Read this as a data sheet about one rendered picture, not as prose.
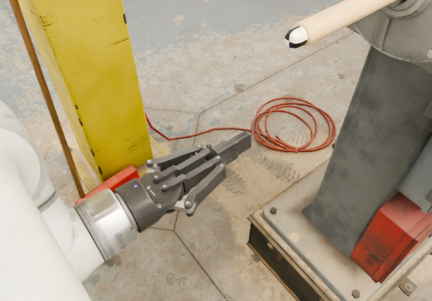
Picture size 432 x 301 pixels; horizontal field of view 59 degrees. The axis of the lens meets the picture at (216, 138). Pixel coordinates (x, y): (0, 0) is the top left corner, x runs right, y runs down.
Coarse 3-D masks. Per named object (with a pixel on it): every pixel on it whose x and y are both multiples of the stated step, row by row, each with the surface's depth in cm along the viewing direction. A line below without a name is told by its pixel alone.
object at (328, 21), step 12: (348, 0) 50; (360, 0) 50; (372, 0) 51; (384, 0) 52; (324, 12) 48; (336, 12) 48; (348, 12) 49; (360, 12) 50; (372, 12) 52; (300, 24) 46; (312, 24) 46; (324, 24) 47; (336, 24) 48; (348, 24) 50; (312, 36) 46; (324, 36) 48
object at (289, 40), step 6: (294, 30) 46; (300, 30) 46; (288, 36) 46; (294, 36) 45; (300, 36) 46; (306, 36) 46; (288, 42) 47; (294, 42) 46; (300, 42) 46; (306, 42) 47; (294, 48) 47
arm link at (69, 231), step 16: (48, 208) 47; (64, 208) 50; (48, 224) 47; (64, 224) 48; (80, 224) 50; (64, 240) 47; (80, 240) 49; (80, 256) 49; (96, 256) 50; (80, 272) 49
